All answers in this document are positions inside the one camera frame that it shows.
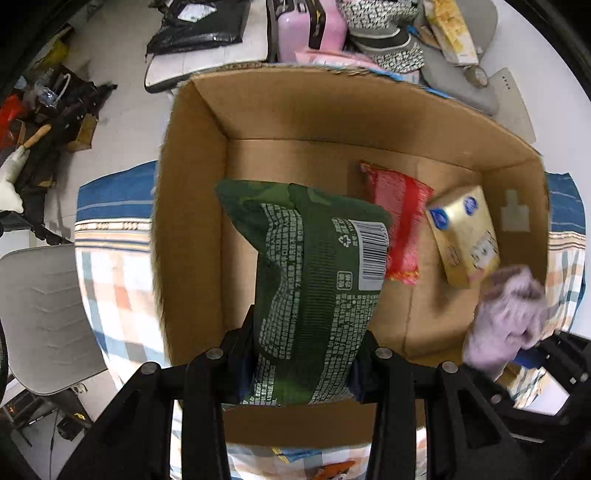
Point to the yellow paper package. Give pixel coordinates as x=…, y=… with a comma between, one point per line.
x=451, y=31

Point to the black plastic bag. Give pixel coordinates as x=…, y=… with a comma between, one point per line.
x=197, y=25

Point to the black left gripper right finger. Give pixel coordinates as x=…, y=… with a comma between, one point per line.
x=466, y=438

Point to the white chair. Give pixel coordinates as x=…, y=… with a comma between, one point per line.
x=164, y=72

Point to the yellow tissue pack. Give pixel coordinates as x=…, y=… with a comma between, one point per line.
x=465, y=236

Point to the patterned tote bag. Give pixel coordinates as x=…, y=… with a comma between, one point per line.
x=380, y=30

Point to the green snack bag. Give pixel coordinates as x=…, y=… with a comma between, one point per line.
x=321, y=266

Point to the red snack bag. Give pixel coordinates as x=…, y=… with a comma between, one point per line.
x=405, y=199

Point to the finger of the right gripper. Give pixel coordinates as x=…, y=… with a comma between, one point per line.
x=569, y=357

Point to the plaid checkered tablecloth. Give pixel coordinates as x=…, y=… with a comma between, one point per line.
x=112, y=254

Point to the tape roll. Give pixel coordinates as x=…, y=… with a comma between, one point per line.
x=476, y=76

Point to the grey chair with clutter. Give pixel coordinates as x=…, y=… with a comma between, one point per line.
x=481, y=18

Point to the open cardboard box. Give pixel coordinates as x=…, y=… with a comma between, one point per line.
x=313, y=127

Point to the red plastic bag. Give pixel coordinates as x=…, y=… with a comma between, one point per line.
x=11, y=109

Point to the orange cartoon snack bag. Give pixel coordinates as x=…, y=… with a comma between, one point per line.
x=334, y=471

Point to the white goose plush toy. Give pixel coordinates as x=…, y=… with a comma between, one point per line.
x=10, y=200

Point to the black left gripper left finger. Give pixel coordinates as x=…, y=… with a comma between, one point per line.
x=131, y=438

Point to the purple soft cloth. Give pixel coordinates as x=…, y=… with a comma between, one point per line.
x=510, y=316

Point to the pink suitcase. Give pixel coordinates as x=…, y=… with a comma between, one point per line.
x=308, y=25

